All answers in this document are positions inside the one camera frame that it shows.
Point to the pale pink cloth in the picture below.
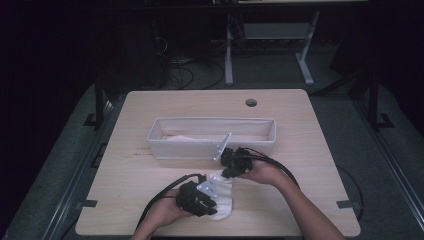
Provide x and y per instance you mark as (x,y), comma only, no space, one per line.
(186,137)

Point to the person's right hand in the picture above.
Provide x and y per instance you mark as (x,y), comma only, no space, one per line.
(266,171)

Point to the white fabric storage box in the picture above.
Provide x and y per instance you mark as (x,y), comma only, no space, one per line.
(186,150)

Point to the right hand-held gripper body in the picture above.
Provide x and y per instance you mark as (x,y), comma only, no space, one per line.
(243,160)

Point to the aluminium floor rail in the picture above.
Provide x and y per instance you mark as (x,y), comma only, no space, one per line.
(75,180)
(391,163)

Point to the black table bracket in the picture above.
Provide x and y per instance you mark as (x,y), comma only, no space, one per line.
(346,204)
(88,203)

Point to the person's left hand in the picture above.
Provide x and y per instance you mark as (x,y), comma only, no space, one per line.
(166,211)

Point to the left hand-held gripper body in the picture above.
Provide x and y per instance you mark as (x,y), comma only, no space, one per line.
(188,198)

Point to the white sock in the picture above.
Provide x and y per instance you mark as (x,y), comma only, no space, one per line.
(224,200)

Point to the white metal desk frame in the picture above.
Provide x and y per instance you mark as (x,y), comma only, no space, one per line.
(228,66)

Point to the black metal stand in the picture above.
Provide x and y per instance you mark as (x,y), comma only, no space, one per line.
(373,100)
(99,100)

